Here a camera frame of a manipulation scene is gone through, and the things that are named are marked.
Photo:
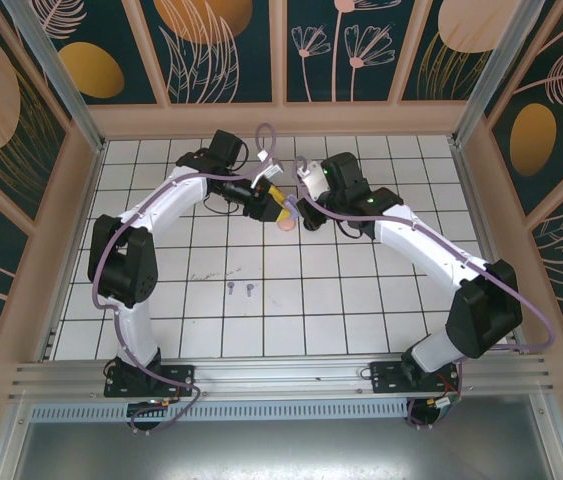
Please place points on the small grey screw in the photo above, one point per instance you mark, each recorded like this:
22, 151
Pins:
250, 288
231, 288

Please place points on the pink earbud charging case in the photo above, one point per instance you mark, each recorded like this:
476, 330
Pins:
286, 225

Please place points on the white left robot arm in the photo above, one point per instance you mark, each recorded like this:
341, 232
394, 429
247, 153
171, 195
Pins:
171, 200

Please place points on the grey metal sheet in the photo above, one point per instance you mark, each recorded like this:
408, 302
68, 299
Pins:
281, 450

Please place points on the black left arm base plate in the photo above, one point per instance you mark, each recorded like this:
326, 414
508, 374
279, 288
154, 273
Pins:
176, 380

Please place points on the aluminium frame post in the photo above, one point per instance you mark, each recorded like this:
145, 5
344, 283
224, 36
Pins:
52, 65
494, 65

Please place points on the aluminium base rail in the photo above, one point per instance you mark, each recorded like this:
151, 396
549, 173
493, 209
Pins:
281, 380

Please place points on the purple earbud charging case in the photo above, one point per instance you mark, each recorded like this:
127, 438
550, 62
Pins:
290, 206

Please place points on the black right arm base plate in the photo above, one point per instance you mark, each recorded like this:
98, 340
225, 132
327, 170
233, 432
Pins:
386, 377

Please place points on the aluminium table side rail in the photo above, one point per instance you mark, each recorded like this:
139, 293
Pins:
467, 185
50, 345

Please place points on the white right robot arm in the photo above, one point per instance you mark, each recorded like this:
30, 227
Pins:
411, 240

